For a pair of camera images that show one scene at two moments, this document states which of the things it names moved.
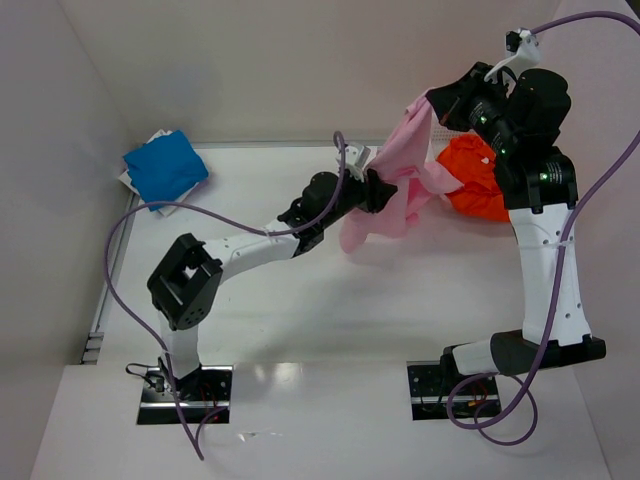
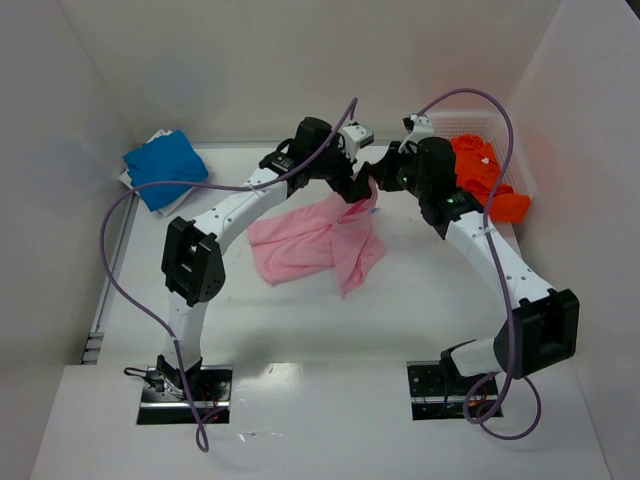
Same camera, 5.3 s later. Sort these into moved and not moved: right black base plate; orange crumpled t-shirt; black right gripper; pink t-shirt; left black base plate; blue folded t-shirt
Moved: pink t-shirt; black right gripper
Not moved: blue folded t-shirt; left black base plate; right black base plate; orange crumpled t-shirt
